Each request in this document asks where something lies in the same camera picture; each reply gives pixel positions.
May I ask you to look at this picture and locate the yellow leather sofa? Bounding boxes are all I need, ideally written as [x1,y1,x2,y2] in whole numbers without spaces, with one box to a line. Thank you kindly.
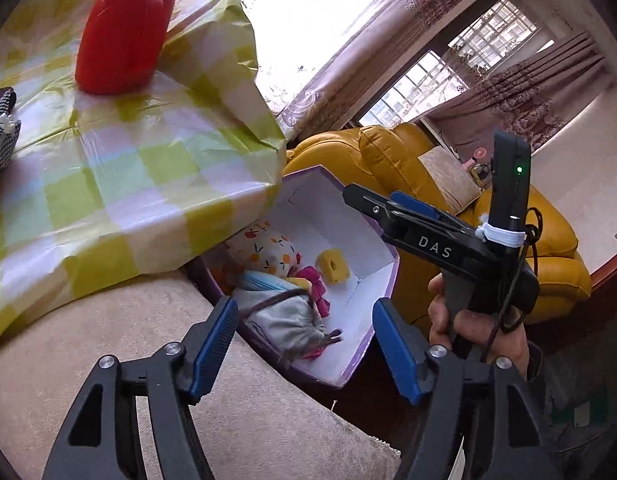
[286,122,594,326]

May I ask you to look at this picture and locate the yellow sponge with hole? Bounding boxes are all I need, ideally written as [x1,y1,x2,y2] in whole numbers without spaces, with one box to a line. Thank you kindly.
[315,248,352,285]

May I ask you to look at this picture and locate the black white checked cloth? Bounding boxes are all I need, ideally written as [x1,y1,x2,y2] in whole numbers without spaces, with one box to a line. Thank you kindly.
[0,87,22,176]

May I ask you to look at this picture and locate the pale blue fabric bundle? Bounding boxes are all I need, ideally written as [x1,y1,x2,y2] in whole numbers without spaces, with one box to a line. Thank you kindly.
[232,270,341,358]

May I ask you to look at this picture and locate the beige sofa cushion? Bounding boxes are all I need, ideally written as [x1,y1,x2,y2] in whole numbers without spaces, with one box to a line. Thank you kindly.
[417,146,483,212]

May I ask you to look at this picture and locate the mauve patterned curtain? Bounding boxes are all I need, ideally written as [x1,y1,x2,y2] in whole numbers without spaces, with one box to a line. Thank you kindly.
[268,0,609,151]

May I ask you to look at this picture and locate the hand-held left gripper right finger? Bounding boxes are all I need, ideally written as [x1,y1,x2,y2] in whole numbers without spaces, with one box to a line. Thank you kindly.
[372,297,559,480]

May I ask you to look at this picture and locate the black cord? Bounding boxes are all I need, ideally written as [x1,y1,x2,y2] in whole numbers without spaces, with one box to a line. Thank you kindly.
[481,207,545,363]

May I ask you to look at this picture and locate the small pink gadget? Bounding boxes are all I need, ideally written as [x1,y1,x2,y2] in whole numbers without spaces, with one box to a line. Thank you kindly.
[461,147,491,181]

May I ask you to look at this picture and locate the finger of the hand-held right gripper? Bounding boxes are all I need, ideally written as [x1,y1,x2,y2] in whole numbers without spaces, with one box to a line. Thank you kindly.
[342,183,404,225]
[389,190,476,233]

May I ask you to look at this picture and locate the fruit print drawstring pouch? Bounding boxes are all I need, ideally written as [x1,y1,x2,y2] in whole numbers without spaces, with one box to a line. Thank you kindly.
[225,220,303,281]

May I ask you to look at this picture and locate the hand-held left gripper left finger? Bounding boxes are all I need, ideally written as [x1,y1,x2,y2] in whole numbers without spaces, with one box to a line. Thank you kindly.
[41,296,239,480]

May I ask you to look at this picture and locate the yellow checkered tablecloth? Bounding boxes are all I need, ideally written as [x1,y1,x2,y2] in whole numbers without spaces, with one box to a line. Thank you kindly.
[0,0,288,351]

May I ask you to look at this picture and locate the person's right hand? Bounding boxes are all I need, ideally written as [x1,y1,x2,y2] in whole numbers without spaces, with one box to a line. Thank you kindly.
[428,279,530,378]

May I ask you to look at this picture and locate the white box with purple rim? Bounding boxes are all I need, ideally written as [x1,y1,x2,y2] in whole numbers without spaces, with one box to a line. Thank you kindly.
[186,165,401,391]

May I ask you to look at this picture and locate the red plastic jug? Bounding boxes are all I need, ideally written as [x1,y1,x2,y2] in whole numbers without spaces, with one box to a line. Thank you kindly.
[74,0,185,96]

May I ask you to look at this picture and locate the barred window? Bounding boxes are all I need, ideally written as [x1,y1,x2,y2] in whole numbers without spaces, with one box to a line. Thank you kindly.
[358,0,556,128]

